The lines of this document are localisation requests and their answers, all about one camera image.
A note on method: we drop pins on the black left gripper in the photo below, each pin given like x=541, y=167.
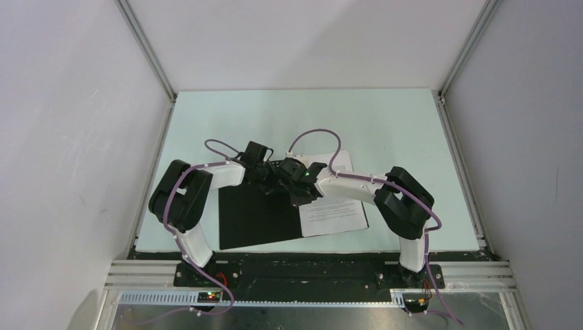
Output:
x=265, y=164

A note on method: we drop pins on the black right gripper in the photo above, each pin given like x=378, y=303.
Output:
x=298, y=201

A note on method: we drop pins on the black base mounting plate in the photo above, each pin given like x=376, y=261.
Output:
x=307, y=277

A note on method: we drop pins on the printed paper sheet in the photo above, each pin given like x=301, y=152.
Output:
x=331, y=215

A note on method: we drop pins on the controller board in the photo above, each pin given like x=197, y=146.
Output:
x=415, y=305
x=209, y=297

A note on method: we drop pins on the left controller board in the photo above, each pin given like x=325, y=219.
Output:
x=209, y=297

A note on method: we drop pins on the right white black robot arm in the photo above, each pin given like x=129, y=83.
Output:
x=404, y=204

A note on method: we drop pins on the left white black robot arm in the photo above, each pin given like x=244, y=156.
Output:
x=179, y=199

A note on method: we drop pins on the red and black file folder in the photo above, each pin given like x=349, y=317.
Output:
x=248, y=217

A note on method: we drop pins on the aluminium frame rail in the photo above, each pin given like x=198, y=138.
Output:
x=151, y=281

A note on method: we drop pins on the right controller board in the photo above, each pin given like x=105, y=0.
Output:
x=415, y=305

